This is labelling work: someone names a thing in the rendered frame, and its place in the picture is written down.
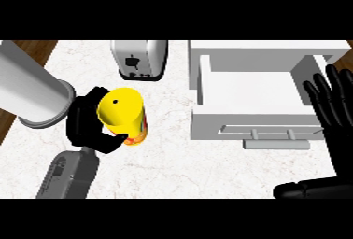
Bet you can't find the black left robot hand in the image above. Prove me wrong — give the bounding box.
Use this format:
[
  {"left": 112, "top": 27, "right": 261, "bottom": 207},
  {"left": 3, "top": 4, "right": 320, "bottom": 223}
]
[{"left": 65, "top": 85, "right": 130, "bottom": 155}]

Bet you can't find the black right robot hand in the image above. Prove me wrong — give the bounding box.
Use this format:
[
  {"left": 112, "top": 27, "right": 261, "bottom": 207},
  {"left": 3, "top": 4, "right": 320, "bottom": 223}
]
[{"left": 272, "top": 63, "right": 353, "bottom": 200}]

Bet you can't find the yellow cup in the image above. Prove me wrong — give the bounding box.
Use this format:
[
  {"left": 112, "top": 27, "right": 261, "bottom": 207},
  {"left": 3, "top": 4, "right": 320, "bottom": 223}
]
[{"left": 96, "top": 87, "right": 149, "bottom": 147}]

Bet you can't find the white open drawer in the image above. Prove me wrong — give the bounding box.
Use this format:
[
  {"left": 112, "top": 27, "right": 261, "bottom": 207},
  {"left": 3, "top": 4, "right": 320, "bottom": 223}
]
[{"left": 190, "top": 54, "right": 334, "bottom": 142}]

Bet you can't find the white drawer cabinet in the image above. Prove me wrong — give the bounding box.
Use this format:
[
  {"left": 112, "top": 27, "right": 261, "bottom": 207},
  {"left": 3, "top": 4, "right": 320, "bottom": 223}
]
[{"left": 186, "top": 40, "right": 353, "bottom": 91}]

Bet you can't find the white toaster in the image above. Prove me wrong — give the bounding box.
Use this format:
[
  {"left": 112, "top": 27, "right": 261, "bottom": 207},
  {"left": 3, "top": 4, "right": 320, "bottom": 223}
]
[{"left": 109, "top": 40, "right": 170, "bottom": 82}]

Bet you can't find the white drawer handle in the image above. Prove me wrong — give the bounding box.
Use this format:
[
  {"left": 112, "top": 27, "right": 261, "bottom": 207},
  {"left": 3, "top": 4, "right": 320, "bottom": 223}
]
[{"left": 217, "top": 124, "right": 325, "bottom": 151}]

